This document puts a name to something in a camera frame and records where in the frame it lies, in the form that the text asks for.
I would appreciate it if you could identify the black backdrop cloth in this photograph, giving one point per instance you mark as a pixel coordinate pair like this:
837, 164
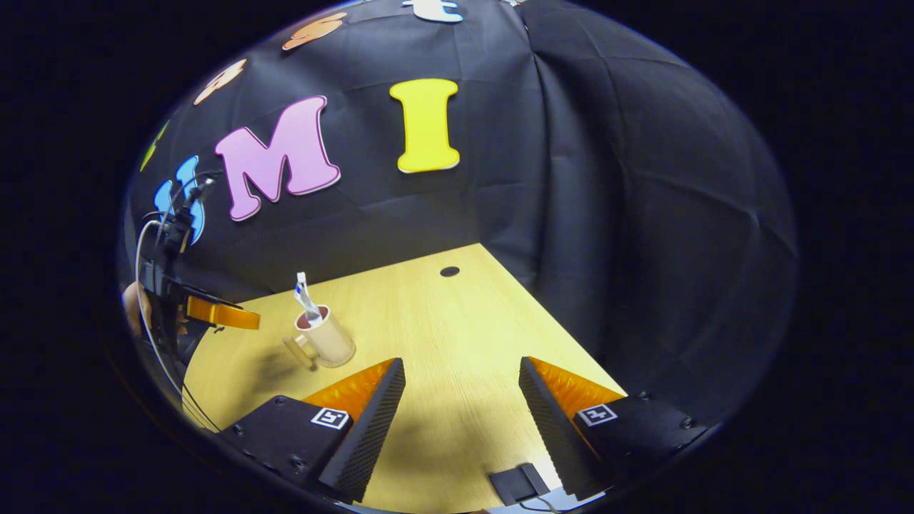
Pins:
607, 214

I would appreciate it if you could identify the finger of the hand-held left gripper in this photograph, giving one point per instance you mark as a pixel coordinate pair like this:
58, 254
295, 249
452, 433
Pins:
228, 316

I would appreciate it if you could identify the small black box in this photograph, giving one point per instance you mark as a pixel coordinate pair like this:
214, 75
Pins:
518, 484

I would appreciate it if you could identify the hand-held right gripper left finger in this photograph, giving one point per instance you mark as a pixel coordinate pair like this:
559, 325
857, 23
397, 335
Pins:
371, 435

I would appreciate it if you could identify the beige cup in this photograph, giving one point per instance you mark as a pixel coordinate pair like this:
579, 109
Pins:
332, 343

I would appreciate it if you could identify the white toothpaste tube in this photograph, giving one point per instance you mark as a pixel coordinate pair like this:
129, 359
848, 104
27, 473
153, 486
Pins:
308, 303

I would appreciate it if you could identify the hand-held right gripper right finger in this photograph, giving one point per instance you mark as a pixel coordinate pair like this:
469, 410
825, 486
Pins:
553, 435

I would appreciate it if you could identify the wooden desktop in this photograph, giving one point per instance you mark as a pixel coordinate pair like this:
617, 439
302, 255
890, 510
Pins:
457, 321

